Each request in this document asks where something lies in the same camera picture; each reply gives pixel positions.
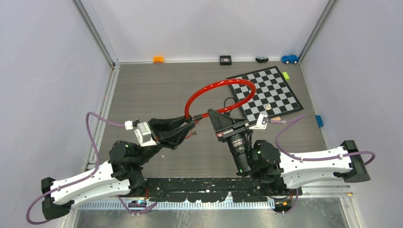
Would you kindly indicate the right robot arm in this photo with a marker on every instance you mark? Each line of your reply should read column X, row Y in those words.
column 271, row 164

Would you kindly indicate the blue toy brick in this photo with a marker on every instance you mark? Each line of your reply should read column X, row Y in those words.
column 319, row 121

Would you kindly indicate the aluminium front rail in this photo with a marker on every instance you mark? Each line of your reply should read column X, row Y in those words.
column 283, row 204

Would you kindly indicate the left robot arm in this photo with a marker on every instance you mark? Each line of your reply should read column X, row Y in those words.
column 121, row 175

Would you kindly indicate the orange toy block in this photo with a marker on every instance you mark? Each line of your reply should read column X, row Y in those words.
column 158, row 59

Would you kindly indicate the tan wooden block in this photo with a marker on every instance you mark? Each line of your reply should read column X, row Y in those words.
column 276, row 119

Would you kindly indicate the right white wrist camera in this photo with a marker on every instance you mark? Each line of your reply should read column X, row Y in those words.
column 259, row 124

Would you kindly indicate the small black box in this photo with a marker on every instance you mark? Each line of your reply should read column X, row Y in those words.
column 225, row 60

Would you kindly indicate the blue toy car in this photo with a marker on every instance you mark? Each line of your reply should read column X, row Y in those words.
column 287, row 59

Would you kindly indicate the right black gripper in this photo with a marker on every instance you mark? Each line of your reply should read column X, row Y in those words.
column 225, row 127

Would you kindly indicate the lime green block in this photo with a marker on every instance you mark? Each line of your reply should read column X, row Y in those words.
column 286, row 76

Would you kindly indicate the black white chessboard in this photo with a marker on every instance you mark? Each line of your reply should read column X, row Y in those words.
column 271, row 89

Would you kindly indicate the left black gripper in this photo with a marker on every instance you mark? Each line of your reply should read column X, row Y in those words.
column 170, row 132

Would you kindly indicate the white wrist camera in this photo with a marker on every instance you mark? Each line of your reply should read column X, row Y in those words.
column 259, row 124
column 142, row 131

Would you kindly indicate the small black toy car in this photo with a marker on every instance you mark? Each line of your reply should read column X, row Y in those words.
column 261, row 59

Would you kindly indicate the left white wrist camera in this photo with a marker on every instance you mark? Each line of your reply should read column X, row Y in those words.
column 142, row 131

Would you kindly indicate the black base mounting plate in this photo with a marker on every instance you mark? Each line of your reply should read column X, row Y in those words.
column 211, row 190

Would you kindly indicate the black cable padlock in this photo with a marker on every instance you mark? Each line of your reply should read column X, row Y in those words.
column 229, row 101

